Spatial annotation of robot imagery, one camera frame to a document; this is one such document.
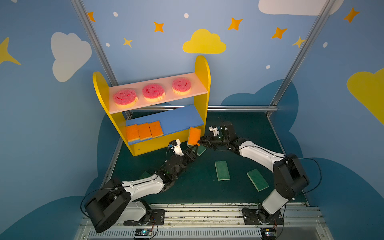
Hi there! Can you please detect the orange sponge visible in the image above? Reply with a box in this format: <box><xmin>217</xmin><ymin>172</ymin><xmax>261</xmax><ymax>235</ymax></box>
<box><xmin>149</xmin><ymin>121</ymin><xmax>164</xmax><ymax>138</ymax></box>
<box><xmin>126</xmin><ymin>125</ymin><xmax>140</xmax><ymax>143</ymax></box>
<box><xmin>187</xmin><ymin>127</ymin><xmax>201</xmax><ymax>146</ymax></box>
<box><xmin>138</xmin><ymin>123</ymin><xmax>152</xmax><ymax>141</ymax></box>

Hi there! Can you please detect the green sponge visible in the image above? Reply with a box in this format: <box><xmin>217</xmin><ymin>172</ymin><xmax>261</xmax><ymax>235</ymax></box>
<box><xmin>140</xmin><ymin>172</ymin><xmax>152</xmax><ymax>179</ymax></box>
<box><xmin>197</xmin><ymin>145</ymin><xmax>207</xmax><ymax>156</ymax></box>
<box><xmin>247</xmin><ymin>169</ymin><xmax>269</xmax><ymax>192</ymax></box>
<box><xmin>215</xmin><ymin>161</ymin><xmax>231</xmax><ymax>181</ymax></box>

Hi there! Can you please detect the pink smiley sponge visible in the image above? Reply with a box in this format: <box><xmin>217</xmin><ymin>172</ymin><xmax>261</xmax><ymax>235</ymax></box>
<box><xmin>142</xmin><ymin>84</ymin><xmax>166</xmax><ymax>102</ymax></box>
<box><xmin>172</xmin><ymin>78</ymin><xmax>192</xmax><ymax>95</ymax></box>
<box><xmin>113</xmin><ymin>89</ymin><xmax>139</xmax><ymax>109</ymax></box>

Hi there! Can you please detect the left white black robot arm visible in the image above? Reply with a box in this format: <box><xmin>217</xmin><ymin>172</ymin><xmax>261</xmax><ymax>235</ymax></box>
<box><xmin>81</xmin><ymin>145</ymin><xmax>199</xmax><ymax>233</ymax></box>

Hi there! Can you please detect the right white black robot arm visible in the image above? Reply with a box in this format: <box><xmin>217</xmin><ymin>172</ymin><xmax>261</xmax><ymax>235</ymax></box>
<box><xmin>198</xmin><ymin>122</ymin><xmax>310</xmax><ymax>217</ymax></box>

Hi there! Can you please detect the yellow shelf with pink and blue boards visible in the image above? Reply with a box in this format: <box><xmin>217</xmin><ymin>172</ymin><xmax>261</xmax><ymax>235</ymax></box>
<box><xmin>93</xmin><ymin>56</ymin><xmax>211</xmax><ymax>156</ymax></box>

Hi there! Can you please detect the back aluminium floor bar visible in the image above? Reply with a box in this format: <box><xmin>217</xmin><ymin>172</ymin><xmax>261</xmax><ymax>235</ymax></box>
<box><xmin>135</xmin><ymin>105</ymin><xmax>278</xmax><ymax>112</ymax></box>

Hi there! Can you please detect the left small circuit board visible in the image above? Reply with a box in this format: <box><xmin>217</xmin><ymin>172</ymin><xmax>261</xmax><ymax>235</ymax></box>
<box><xmin>134</xmin><ymin>229</ymin><xmax>153</xmax><ymax>239</ymax></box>

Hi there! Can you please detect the small circuit board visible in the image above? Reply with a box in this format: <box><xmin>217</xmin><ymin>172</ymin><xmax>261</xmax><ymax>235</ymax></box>
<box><xmin>260</xmin><ymin>228</ymin><xmax>277</xmax><ymax>240</ymax></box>
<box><xmin>134</xmin><ymin>229</ymin><xmax>153</xmax><ymax>239</ymax></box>

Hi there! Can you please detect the right small circuit board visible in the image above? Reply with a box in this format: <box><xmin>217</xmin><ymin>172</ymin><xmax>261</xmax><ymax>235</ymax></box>
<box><xmin>260</xmin><ymin>228</ymin><xmax>277</xmax><ymax>240</ymax></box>

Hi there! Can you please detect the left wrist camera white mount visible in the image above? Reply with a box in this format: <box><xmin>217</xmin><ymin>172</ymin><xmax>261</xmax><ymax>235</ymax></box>
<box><xmin>168</xmin><ymin>139</ymin><xmax>184</xmax><ymax>156</ymax></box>

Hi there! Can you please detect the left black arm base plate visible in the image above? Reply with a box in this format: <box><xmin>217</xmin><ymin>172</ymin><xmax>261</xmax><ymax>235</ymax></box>
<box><xmin>124</xmin><ymin>210</ymin><xmax>165</xmax><ymax>226</ymax></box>

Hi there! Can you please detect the aluminium rail frame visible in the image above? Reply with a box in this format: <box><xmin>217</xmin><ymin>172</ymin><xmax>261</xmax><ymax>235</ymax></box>
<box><xmin>75</xmin><ymin>202</ymin><xmax>333</xmax><ymax>240</ymax></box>

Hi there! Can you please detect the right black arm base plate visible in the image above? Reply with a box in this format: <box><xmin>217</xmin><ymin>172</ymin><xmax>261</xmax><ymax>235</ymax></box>
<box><xmin>242</xmin><ymin>208</ymin><xmax>284</xmax><ymax>225</ymax></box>

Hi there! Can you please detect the right aluminium corner post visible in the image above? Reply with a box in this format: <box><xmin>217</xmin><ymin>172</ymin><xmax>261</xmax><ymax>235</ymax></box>
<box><xmin>266</xmin><ymin>0</ymin><xmax>337</xmax><ymax>119</ymax></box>

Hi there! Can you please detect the aluminium corner post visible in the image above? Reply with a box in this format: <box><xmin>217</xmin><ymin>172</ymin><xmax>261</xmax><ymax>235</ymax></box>
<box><xmin>266</xmin><ymin>0</ymin><xmax>337</xmax><ymax>119</ymax></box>
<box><xmin>71</xmin><ymin>0</ymin><xmax>119</xmax><ymax>87</ymax></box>

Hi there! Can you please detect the left aluminium corner post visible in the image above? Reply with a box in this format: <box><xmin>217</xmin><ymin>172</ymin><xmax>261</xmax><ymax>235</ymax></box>
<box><xmin>71</xmin><ymin>0</ymin><xmax>119</xmax><ymax>87</ymax></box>

